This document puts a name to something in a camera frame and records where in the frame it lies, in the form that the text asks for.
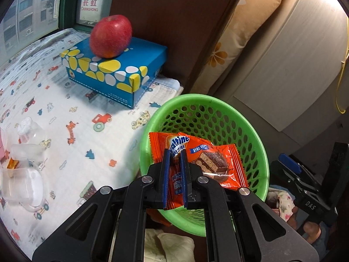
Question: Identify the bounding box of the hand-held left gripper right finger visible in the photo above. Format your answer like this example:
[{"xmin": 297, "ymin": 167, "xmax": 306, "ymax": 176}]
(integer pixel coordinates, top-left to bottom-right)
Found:
[{"xmin": 180, "ymin": 151, "xmax": 320, "ymax": 262}]

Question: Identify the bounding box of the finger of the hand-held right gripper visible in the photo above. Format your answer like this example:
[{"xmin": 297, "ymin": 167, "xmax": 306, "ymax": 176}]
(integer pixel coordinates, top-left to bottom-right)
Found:
[{"xmin": 269, "ymin": 154, "xmax": 323, "ymax": 206}]

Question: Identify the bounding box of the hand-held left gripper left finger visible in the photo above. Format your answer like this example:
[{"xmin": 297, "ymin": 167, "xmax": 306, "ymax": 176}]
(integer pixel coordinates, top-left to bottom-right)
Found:
[{"xmin": 32, "ymin": 149, "xmax": 171, "ymax": 262}]

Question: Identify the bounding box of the orange chocolate cake snack packet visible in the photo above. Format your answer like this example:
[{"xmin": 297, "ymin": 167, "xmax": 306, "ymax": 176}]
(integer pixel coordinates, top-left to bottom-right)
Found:
[{"xmin": 148, "ymin": 131, "xmax": 249, "ymax": 210}]

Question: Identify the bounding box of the green plastic perforated basket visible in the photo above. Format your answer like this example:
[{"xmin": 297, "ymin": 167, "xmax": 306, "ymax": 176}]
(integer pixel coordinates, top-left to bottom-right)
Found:
[{"xmin": 139, "ymin": 94, "xmax": 270, "ymax": 238}]

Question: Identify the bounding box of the person's right hand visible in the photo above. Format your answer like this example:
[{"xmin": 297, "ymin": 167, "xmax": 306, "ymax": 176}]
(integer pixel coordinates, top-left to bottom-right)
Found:
[{"xmin": 289, "ymin": 213, "xmax": 323, "ymax": 245}]

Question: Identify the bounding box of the floral cloth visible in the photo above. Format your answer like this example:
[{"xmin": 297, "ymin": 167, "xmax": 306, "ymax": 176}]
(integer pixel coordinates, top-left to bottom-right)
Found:
[{"xmin": 266, "ymin": 184, "xmax": 299, "ymax": 223}]

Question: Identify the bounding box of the white crumpled cloth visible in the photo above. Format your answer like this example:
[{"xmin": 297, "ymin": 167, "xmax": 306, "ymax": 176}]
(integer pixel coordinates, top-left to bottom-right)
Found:
[{"xmin": 144, "ymin": 228, "xmax": 196, "ymax": 262}]

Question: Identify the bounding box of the white cartoon printed blanket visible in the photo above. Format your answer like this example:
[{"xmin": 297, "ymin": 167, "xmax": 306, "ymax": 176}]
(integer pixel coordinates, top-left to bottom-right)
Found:
[{"xmin": 0, "ymin": 27, "xmax": 185, "ymax": 254}]

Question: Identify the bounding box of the white wardrobe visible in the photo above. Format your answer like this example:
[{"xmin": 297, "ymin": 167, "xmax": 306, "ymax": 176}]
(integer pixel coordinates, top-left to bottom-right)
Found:
[{"xmin": 218, "ymin": 0, "xmax": 349, "ymax": 132}]

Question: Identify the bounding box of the blue spotted cardboard box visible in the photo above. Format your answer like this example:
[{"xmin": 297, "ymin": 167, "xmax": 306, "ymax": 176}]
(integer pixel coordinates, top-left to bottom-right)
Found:
[{"xmin": 60, "ymin": 36, "xmax": 168, "ymax": 110}]

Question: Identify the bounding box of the clear plastic dome container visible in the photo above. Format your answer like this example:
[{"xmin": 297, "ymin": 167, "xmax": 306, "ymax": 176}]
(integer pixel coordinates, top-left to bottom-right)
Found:
[{"xmin": 0, "ymin": 166, "xmax": 45, "ymax": 212}]

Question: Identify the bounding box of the clear plastic cup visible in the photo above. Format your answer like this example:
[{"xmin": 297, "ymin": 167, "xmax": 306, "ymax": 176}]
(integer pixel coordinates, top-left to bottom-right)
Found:
[
  {"xmin": 15, "ymin": 117, "xmax": 47, "ymax": 146},
  {"xmin": 10, "ymin": 143, "xmax": 45, "ymax": 167}
]

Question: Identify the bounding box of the beige flower print pillow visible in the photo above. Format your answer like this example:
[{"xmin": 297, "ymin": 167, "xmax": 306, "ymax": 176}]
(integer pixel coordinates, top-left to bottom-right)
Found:
[{"xmin": 188, "ymin": 0, "xmax": 290, "ymax": 97}]

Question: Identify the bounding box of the red apple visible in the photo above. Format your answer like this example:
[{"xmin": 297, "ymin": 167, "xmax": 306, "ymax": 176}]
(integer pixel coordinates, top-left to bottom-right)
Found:
[{"xmin": 89, "ymin": 15, "xmax": 133, "ymax": 59}]

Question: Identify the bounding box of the brown wooden headboard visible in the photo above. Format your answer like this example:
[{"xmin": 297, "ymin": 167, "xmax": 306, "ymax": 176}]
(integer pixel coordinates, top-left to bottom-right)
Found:
[{"xmin": 109, "ymin": 0, "xmax": 252, "ymax": 89}]

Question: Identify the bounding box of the yellow cable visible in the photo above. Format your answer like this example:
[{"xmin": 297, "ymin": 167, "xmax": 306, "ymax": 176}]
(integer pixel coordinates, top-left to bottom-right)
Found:
[{"xmin": 335, "ymin": 16, "xmax": 349, "ymax": 114}]

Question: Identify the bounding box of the green window frame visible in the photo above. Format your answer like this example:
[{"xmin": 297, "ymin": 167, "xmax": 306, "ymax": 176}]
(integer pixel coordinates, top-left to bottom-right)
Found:
[{"xmin": 58, "ymin": 0, "xmax": 99, "ymax": 34}]

